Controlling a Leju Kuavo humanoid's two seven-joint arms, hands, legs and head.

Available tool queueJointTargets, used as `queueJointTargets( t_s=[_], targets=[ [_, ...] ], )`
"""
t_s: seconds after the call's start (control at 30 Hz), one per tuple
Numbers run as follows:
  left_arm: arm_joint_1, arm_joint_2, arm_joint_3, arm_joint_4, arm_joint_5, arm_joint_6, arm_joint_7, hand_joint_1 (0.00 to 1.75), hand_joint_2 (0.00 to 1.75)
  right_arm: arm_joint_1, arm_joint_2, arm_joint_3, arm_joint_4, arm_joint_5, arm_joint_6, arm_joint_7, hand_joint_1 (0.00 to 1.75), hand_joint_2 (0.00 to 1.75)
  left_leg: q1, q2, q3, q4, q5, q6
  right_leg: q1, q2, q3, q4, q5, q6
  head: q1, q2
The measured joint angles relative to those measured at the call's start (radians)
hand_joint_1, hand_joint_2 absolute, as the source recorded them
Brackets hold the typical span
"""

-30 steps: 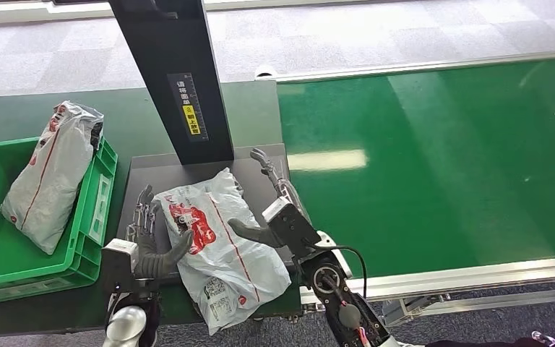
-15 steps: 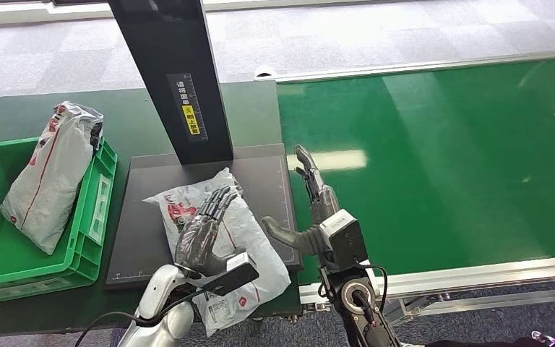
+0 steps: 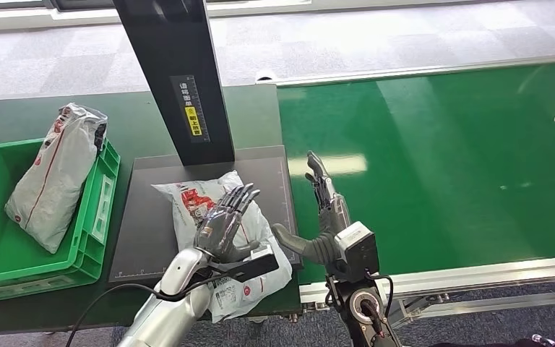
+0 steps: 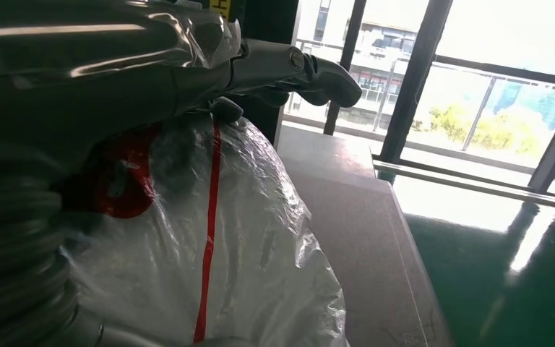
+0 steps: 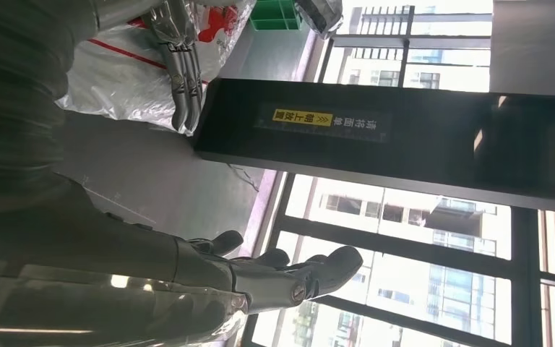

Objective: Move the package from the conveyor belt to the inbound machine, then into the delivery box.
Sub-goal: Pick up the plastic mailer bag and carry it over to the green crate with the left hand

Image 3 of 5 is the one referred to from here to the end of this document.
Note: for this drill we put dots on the dark green table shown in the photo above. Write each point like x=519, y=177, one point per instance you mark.
x=253, y=115

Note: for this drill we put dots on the metal bracket under conveyor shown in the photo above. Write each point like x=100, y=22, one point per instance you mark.
x=414, y=306

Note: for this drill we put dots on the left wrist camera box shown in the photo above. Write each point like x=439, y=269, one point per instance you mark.
x=253, y=266

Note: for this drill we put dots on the green plastic bin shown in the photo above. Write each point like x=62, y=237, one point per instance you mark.
x=0, y=261

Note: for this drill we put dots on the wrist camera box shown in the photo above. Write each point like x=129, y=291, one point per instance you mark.
x=359, y=249
x=253, y=266

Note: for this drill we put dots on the green conveyor belt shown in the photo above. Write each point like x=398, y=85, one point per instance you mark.
x=450, y=182

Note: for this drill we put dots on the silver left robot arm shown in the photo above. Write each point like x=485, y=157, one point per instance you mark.
x=177, y=297

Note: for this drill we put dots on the grey package with red stripe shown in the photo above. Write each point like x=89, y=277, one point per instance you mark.
x=52, y=191

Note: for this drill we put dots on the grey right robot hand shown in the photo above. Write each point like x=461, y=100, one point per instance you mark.
x=330, y=215

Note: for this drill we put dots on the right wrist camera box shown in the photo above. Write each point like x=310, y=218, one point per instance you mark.
x=359, y=249

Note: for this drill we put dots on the white baseboard rail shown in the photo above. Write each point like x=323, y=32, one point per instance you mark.
x=19, y=16

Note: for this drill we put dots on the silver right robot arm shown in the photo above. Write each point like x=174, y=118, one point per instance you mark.
x=366, y=311

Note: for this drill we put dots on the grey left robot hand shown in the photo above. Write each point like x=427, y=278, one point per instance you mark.
x=220, y=230

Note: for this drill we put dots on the black inbound scanner machine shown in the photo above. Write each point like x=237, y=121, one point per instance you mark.
x=153, y=230

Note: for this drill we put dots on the white package with red print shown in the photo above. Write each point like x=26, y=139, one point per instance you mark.
x=189, y=199

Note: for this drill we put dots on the aluminium conveyor frame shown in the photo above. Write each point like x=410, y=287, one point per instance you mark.
x=497, y=274

